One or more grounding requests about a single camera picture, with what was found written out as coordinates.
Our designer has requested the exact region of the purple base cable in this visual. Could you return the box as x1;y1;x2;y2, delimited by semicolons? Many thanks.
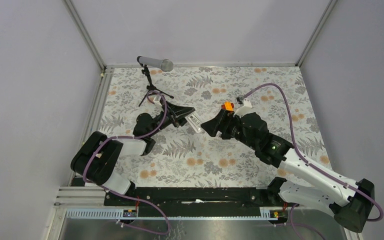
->
102;187;172;236
271;203;329;240

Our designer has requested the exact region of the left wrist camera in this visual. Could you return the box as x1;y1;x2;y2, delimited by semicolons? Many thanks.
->
152;95;165;108

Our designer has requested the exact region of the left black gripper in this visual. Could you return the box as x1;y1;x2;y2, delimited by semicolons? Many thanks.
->
148;101;196;138

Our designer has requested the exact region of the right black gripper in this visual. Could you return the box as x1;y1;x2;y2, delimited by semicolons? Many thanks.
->
200;108;258;151

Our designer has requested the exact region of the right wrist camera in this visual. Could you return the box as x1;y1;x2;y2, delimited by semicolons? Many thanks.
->
234;97;254;117

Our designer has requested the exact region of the grey microphone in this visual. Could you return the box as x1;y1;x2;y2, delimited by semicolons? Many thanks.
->
136;56;174;72

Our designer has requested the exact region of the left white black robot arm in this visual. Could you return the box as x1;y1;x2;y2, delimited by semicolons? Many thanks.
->
70;102;199;206

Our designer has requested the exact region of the floral patterned table mat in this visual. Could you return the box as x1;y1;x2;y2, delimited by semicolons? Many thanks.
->
99;66;331;188

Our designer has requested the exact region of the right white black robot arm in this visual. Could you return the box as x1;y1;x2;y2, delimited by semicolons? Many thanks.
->
201;109;375;233

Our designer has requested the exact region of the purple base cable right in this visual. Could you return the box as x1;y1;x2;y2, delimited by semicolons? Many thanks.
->
271;203;329;240

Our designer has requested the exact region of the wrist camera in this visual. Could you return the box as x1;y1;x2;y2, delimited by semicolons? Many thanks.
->
152;95;165;108
234;97;254;117

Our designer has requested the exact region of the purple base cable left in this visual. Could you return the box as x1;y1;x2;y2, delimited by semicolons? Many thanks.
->
102;187;172;236

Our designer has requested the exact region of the black mini tripod stand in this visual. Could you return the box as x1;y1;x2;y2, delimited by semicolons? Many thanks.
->
138;65;174;107

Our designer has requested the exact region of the white remote control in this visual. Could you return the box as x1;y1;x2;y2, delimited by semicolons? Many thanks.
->
185;111;203;134

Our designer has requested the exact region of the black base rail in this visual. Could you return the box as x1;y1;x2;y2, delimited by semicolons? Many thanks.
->
103;187;292;218

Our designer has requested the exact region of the yellow toy brick car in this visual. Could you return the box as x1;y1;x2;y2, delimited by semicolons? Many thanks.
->
221;101;234;112

